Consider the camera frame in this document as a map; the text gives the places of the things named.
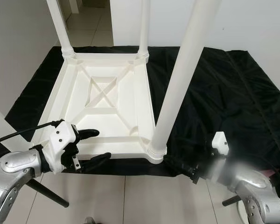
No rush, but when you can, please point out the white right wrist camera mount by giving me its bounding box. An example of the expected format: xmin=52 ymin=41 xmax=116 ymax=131
xmin=211 ymin=132 xmax=230 ymax=157

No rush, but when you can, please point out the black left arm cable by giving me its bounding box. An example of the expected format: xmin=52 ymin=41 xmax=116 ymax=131
xmin=0 ymin=120 xmax=62 ymax=143

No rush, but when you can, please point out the white plastic table top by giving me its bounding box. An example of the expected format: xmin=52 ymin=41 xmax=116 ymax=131
xmin=32 ymin=51 xmax=169 ymax=164

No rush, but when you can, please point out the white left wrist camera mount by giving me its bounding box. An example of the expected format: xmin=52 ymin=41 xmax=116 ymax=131
xmin=49 ymin=120 xmax=80 ymax=175

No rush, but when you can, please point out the black cloth table cover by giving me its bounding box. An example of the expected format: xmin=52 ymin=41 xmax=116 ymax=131
xmin=0 ymin=46 xmax=280 ymax=178

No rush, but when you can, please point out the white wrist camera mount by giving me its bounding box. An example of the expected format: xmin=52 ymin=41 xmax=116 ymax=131
xmin=211 ymin=132 xmax=230 ymax=157
xmin=49 ymin=120 xmax=80 ymax=175

